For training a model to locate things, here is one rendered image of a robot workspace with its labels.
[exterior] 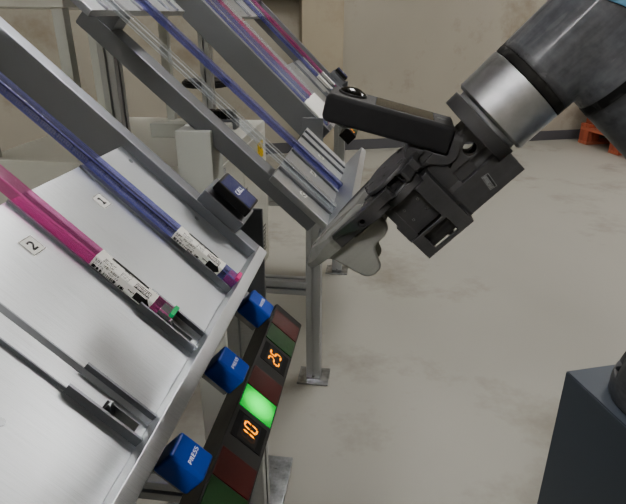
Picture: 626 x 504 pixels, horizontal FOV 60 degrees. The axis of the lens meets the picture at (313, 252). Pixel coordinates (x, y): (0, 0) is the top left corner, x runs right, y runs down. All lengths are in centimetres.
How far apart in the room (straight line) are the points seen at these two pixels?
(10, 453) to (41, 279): 14
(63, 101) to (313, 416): 108
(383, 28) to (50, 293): 407
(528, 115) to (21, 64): 52
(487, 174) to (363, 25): 387
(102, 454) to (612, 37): 46
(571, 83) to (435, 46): 408
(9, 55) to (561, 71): 55
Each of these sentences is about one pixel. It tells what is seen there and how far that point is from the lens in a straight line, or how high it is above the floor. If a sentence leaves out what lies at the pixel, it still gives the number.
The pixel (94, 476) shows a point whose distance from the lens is 38.
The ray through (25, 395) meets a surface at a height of 77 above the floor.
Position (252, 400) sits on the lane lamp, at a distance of 51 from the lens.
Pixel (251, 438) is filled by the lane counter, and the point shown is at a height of 66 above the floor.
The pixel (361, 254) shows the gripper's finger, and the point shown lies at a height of 78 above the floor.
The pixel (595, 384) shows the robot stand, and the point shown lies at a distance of 81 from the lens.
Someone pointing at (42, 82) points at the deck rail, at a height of 92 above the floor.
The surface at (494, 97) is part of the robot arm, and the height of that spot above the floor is 92.
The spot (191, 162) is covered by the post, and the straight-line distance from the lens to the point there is 92.
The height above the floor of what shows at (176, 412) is 73.
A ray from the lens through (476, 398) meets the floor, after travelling 165.
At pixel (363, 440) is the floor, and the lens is 146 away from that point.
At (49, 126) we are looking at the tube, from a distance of 59.
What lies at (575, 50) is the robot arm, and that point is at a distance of 48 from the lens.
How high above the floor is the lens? 98
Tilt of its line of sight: 23 degrees down
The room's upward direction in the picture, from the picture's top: straight up
